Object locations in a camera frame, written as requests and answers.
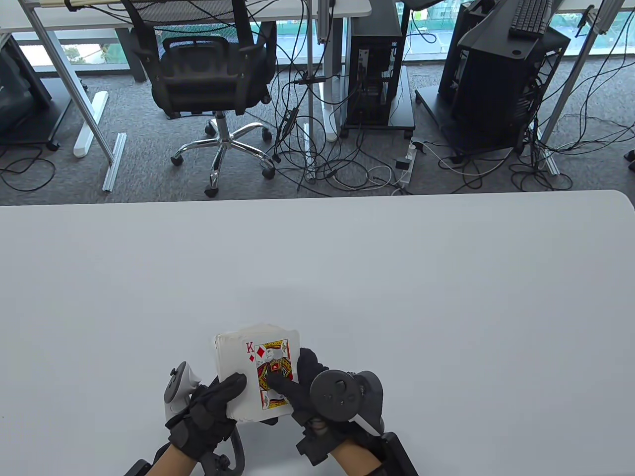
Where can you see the grey and white handheld controller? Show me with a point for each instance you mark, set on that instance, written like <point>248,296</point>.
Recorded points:
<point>337,394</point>
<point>173,391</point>

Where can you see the person's left hand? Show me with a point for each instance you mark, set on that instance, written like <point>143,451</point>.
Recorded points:
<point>203,416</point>

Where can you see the black tilted board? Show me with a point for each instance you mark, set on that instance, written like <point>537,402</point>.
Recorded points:
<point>488,42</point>

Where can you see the black rolling computer stand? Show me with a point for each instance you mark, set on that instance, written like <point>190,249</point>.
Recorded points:
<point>404,111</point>

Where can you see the black rolling cabinet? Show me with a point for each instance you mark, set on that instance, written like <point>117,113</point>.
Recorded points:
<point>20,99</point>

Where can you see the white power strip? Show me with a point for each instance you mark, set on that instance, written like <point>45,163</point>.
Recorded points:
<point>408,171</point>

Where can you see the large black computer tower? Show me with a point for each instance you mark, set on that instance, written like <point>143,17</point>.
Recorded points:
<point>496,99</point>

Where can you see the black computer case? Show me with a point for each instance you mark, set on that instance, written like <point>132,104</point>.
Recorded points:
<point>449,59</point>

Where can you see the person's left forearm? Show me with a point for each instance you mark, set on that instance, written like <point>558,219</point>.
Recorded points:
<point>171,463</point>

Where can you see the person's right forearm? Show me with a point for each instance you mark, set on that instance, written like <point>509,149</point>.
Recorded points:
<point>357,458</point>

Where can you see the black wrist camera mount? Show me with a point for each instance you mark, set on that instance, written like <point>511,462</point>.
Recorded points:
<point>399,458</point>
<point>216,466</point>

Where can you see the black keyboard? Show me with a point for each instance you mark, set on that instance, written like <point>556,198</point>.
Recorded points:
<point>531,17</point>

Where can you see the black flat floor stand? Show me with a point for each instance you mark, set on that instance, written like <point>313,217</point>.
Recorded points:
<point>430,106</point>

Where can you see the person's right hand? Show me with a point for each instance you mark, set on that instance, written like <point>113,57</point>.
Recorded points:
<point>302,396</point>

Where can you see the face diamonds playing card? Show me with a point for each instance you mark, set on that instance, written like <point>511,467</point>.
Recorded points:
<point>273,354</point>

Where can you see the stack of playing cards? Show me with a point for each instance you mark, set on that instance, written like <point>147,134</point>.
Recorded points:
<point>230,354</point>

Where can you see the black mesh office chair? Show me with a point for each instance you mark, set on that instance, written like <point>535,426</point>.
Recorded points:
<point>198,84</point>

